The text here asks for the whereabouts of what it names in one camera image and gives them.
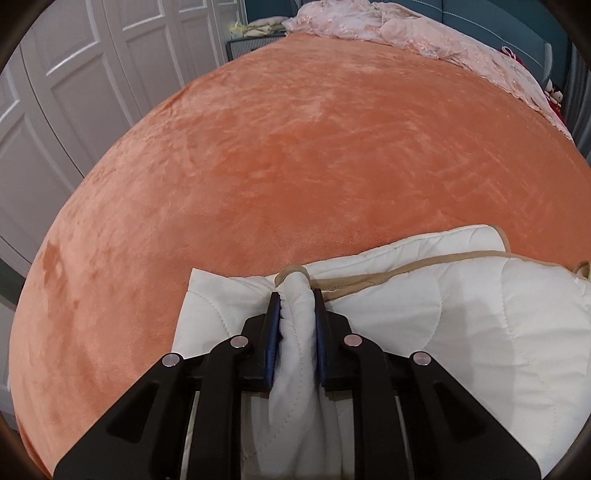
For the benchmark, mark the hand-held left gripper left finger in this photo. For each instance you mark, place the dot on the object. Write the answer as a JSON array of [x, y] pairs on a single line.
[[274, 332]]

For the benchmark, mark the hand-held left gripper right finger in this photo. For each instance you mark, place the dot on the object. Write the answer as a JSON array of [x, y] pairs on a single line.
[[321, 332]]

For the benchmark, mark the white quilted blanket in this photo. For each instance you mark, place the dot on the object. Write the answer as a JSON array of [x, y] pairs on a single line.
[[461, 323]]

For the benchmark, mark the orange plush blanket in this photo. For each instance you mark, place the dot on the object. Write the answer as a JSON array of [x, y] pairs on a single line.
[[277, 161]]

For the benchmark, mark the dark nightstand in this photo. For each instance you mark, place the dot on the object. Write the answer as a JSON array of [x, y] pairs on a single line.
[[244, 48]]

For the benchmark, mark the pile of pale cloths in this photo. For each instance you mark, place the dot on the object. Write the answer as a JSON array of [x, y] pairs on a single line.
[[263, 27]]

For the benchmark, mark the pink floral quilt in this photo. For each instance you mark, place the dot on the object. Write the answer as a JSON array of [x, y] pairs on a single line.
[[369, 23]]

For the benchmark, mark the white wardrobe doors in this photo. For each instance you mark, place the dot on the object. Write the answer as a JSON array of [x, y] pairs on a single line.
[[92, 69]]

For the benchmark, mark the white plush toy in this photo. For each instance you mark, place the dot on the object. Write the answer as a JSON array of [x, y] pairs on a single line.
[[556, 96], [549, 84]]

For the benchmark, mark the blue upholstered headboard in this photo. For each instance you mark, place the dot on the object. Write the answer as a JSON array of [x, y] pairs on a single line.
[[485, 23]]

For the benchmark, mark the grey curtain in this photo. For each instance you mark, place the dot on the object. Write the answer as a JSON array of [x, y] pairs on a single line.
[[579, 92]]

